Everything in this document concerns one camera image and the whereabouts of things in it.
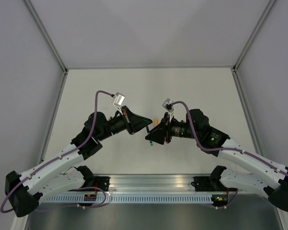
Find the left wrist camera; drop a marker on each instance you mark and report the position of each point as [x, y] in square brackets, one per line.
[118, 101]

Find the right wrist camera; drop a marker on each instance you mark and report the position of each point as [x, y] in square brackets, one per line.
[167, 105]

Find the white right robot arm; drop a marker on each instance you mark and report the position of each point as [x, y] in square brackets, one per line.
[264, 177]

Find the aluminium frame post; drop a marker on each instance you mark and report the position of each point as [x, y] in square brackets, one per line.
[259, 24]
[43, 31]

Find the right aluminium frame post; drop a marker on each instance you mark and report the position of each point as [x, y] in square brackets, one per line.
[259, 24]

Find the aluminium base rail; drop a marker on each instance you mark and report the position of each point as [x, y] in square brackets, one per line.
[151, 183]

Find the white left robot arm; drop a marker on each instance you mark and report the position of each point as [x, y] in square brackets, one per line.
[27, 190]

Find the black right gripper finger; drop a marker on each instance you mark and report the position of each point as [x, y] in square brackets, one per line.
[161, 128]
[157, 138]

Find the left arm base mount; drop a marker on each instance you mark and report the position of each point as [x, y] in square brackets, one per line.
[98, 183]

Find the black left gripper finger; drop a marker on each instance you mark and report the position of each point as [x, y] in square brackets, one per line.
[136, 126]
[134, 117]

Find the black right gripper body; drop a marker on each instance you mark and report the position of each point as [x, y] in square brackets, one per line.
[168, 135]

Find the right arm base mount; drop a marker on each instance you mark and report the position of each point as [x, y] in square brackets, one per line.
[206, 184]

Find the white slotted cable duct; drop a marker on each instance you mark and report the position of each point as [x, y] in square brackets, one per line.
[131, 198]

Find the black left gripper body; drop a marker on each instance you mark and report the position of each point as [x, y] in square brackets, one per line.
[126, 115]

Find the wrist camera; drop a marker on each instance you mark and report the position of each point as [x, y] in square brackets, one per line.
[118, 101]
[167, 105]

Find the left aluminium frame post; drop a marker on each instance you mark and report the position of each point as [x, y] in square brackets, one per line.
[43, 31]

